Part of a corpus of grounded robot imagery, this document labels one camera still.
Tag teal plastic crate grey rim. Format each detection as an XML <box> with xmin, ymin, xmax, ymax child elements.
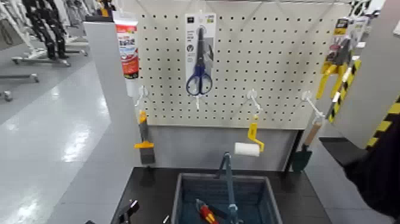
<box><xmin>170</xmin><ymin>173</ymin><xmax>283</xmax><ymax>224</ymax></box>

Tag grey panel under pegboard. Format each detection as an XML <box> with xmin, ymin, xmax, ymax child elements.
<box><xmin>146</xmin><ymin>124</ymin><xmax>299</xmax><ymax>172</ymax></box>

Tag white red sealant tube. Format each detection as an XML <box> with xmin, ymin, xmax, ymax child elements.
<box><xmin>112</xmin><ymin>11</ymin><xmax>140</xmax><ymax>98</ymax></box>

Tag beige pegboard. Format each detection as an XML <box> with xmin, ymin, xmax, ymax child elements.
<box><xmin>132</xmin><ymin>0</ymin><xmax>352</xmax><ymax>130</ymax></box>

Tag black robot on stand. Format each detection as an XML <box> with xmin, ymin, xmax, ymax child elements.
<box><xmin>21</xmin><ymin>0</ymin><xmax>70</xmax><ymax>60</ymax></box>

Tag black yellow hazard tape strip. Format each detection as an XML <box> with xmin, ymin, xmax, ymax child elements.
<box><xmin>325</xmin><ymin>59</ymin><xmax>363</xmax><ymax>123</ymax></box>
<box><xmin>365</xmin><ymin>95</ymin><xmax>400</xmax><ymax>150</ymax></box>

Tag white robot on stand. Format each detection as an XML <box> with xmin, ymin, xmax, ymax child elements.
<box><xmin>0</xmin><ymin>0</ymin><xmax>35</xmax><ymax>52</ymax></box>

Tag pliers packaging card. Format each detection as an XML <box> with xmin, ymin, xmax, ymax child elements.
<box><xmin>331</xmin><ymin>17</ymin><xmax>366</xmax><ymax>63</ymax></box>

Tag black white patterned sign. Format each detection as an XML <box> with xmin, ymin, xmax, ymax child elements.
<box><xmin>349</xmin><ymin>0</ymin><xmax>373</xmax><ymax>17</ymax></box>

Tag red yellow handled pliers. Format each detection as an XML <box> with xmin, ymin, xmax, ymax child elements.
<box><xmin>195</xmin><ymin>198</ymin><xmax>220</xmax><ymax>224</ymax></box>

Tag paint brush orange grey handle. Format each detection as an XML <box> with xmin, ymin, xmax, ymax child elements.
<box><xmin>133</xmin><ymin>110</ymin><xmax>157</xmax><ymax>166</ymax></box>

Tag white paint roller yellow handle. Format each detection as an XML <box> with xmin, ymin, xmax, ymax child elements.
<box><xmin>233</xmin><ymin>122</ymin><xmax>265</xmax><ymax>157</ymax></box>

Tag black pegboard stand post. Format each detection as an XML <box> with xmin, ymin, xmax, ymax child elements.
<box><xmin>281</xmin><ymin>129</ymin><xmax>305</xmax><ymax>191</ymax></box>

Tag green trowel wooden handle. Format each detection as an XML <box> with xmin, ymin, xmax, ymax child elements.
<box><xmin>291</xmin><ymin>121</ymin><xmax>323</xmax><ymax>173</ymax></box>

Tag blue handled scissors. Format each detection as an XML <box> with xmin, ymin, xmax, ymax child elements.
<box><xmin>186</xmin><ymin>26</ymin><xmax>214</xmax><ymax>97</ymax></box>

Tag blue-handled scissors in package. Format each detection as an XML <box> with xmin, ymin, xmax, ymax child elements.
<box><xmin>184</xmin><ymin>12</ymin><xmax>217</xmax><ymax>83</ymax></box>

